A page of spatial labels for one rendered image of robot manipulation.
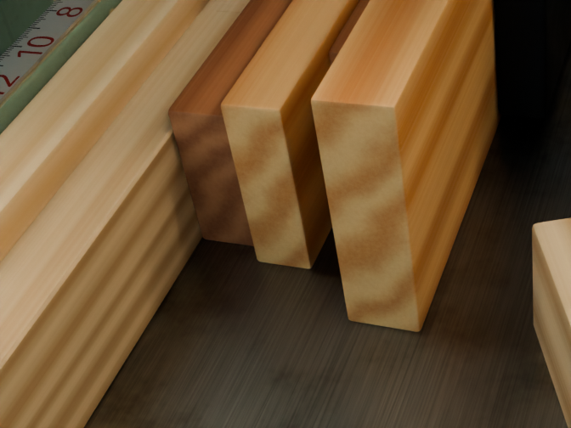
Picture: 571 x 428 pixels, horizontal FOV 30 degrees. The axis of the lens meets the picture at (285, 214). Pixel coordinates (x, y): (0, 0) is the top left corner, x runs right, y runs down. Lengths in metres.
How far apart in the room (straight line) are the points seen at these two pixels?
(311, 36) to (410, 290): 0.07
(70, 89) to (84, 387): 0.08
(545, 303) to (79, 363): 0.11
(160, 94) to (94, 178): 0.04
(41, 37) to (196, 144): 0.06
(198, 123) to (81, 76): 0.04
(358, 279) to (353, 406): 0.03
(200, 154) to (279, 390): 0.07
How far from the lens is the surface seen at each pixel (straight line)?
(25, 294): 0.26
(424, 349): 0.27
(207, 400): 0.27
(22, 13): 0.55
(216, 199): 0.30
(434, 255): 0.28
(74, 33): 0.32
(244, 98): 0.27
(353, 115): 0.23
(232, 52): 0.31
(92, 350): 0.27
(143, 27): 0.32
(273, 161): 0.27
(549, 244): 0.25
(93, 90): 0.30
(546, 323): 0.26
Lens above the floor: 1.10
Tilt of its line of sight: 39 degrees down
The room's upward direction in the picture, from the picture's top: 12 degrees counter-clockwise
